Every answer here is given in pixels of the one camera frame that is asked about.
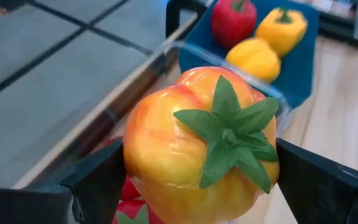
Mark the red bell pepper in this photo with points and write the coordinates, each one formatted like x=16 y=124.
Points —
x=233 y=23

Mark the clear plastic bin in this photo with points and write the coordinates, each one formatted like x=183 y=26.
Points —
x=286 y=107

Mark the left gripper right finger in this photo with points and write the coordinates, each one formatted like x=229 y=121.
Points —
x=322 y=186

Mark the yellow bell pepper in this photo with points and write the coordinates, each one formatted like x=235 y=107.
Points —
x=281 y=31
x=253 y=59

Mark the orange-yellow tomato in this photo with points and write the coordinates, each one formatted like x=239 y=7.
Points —
x=172 y=155

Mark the blue bin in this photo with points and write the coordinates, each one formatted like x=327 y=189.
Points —
x=297 y=71

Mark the red tomato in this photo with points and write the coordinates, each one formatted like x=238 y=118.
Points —
x=129 y=214

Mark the black table frame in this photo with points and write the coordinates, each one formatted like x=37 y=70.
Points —
x=172 y=18

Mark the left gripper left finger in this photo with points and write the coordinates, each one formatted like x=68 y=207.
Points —
x=73 y=193

